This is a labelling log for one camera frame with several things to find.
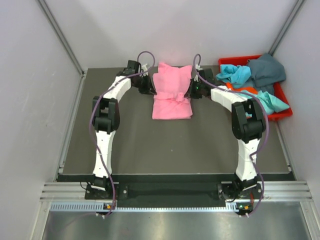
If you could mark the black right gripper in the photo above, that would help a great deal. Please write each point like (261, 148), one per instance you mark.
(190, 92)

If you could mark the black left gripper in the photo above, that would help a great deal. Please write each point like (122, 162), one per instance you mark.
(148, 89)

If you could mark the pink t shirt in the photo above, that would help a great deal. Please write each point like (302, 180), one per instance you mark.
(171, 84)

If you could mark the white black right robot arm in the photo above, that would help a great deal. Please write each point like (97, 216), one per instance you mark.
(247, 124)

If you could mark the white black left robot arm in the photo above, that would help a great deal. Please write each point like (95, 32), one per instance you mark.
(105, 121)

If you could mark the light blue t shirt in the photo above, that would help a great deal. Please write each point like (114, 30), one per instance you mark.
(237, 75)

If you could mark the red plastic bin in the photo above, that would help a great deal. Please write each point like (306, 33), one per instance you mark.
(279, 93)

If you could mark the orange t shirt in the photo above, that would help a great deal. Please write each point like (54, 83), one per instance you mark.
(249, 89)

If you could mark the grey blue t shirt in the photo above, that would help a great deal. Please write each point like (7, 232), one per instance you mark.
(265, 72)

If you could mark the teal t shirt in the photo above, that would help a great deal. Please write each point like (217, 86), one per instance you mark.
(271, 103)

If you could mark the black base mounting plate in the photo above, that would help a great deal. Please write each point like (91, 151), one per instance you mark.
(216, 191)

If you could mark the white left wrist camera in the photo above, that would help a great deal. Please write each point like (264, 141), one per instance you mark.
(145, 68)

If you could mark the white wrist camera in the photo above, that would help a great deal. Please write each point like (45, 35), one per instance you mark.
(145, 68)
(198, 67)

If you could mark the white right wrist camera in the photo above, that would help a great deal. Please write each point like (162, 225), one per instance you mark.
(198, 67)

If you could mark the aluminium frame rail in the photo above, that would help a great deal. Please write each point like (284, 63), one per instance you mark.
(274, 191)

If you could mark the left aluminium corner post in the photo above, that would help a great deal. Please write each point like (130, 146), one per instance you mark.
(60, 35)

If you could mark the aluminium corner post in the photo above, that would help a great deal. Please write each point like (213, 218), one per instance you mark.
(293, 13)
(60, 35)

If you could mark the right aluminium corner post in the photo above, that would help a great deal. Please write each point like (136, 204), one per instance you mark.
(293, 13)

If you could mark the slotted cable duct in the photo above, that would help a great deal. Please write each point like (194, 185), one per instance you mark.
(104, 207)

